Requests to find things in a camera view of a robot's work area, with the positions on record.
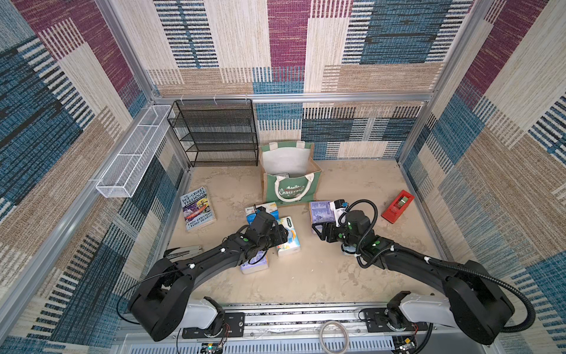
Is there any white blue floral tissue pack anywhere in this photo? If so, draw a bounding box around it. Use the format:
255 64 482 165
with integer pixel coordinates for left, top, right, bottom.
277 217 301 258

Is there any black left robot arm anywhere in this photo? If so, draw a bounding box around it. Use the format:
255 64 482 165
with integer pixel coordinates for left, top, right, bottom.
128 208 288 342

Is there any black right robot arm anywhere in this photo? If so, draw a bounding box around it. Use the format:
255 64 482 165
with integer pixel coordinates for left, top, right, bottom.
312 210 536 345

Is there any green burlap Christmas canvas bag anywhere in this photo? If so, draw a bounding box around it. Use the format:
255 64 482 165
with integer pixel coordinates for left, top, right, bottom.
259 141 322 207

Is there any purple tissue pack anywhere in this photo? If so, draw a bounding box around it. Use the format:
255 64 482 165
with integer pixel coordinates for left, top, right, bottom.
240 251 269 274
310 201 336 224

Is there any blue wave tissue pack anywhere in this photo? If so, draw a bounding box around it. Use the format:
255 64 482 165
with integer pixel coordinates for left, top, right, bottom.
245 201 280 225

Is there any red tape dispenser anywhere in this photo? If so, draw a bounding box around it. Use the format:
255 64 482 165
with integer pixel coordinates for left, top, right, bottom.
382 190 415 224

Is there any colourful paperback book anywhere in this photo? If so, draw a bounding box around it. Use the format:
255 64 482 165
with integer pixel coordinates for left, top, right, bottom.
180 186 217 232

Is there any black stapler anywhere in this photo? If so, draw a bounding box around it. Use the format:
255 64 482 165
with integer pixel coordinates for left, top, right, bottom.
163 246 203 260

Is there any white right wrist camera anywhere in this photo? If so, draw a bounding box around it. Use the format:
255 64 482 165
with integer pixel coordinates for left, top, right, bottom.
331 199 348 227

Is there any white cable coil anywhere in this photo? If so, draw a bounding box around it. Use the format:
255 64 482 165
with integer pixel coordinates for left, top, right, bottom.
317 320 350 354

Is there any black wire mesh shelf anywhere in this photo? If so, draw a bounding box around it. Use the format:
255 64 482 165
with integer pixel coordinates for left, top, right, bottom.
168 99 259 168

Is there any white wire mesh basket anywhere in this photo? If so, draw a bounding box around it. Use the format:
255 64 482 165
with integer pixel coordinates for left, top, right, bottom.
96 106 172 199

